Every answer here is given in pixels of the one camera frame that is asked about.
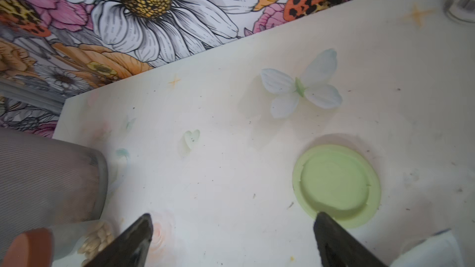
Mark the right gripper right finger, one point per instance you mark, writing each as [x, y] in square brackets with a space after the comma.
[338, 248]

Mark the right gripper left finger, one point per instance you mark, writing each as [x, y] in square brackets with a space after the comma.
[129, 249]

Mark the light green jar lid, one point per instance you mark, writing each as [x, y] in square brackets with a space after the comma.
[338, 181]

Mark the brown lid peanut jar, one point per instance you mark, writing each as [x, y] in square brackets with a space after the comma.
[47, 246]

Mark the mesh bin with pink bag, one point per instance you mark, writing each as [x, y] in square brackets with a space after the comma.
[45, 182]

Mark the blue gauze bandage packet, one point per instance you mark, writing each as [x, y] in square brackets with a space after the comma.
[439, 250]

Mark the white bottle green cap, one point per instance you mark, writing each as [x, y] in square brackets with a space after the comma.
[462, 11]

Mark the left aluminium corner post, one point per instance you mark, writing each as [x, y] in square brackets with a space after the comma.
[37, 98]

